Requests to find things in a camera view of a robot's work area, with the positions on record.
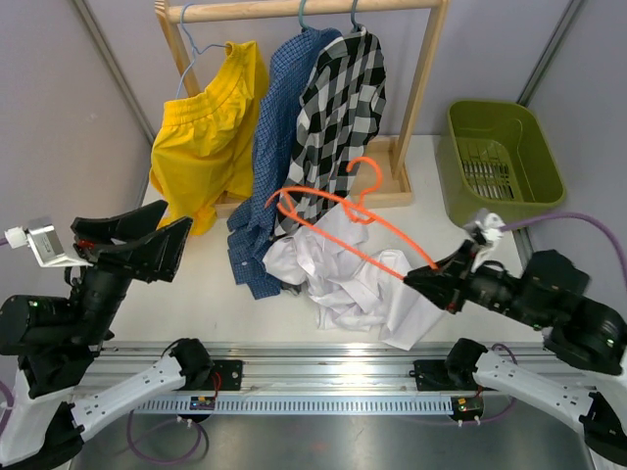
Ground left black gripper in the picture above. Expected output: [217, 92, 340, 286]
[71, 200, 197, 344]

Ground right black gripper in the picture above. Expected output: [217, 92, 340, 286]
[403, 236, 549, 327]

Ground orange hanger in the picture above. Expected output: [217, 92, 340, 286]
[265, 156, 438, 281]

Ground black white checked shirt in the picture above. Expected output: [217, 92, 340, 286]
[271, 29, 388, 241]

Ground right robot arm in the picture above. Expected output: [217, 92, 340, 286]
[403, 240, 626, 465]

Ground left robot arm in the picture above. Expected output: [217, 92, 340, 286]
[1, 201, 214, 469]

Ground blue checked shirt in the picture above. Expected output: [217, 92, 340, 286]
[226, 28, 340, 300]

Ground grey blue hanger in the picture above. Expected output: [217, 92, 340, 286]
[350, 0, 363, 32]

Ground teal hanger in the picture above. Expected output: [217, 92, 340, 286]
[297, 0, 311, 31]

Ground yellow garment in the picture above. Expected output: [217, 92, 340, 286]
[149, 41, 269, 236]

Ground wooden clothes rack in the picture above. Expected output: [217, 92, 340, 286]
[154, 0, 450, 209]

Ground green plastic basket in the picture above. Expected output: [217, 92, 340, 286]
[435, 100, 566, 226]

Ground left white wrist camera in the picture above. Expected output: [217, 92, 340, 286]
[1, 216, 92, 268]

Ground aluminium mounting rail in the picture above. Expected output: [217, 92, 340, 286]
[66, 341, 602, 398]

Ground white slotted cable duct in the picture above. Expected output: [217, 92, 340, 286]
[134, 395, 453, 416]

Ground light blue wire hanger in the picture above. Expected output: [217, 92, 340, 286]
[175, 3, 228, 99]

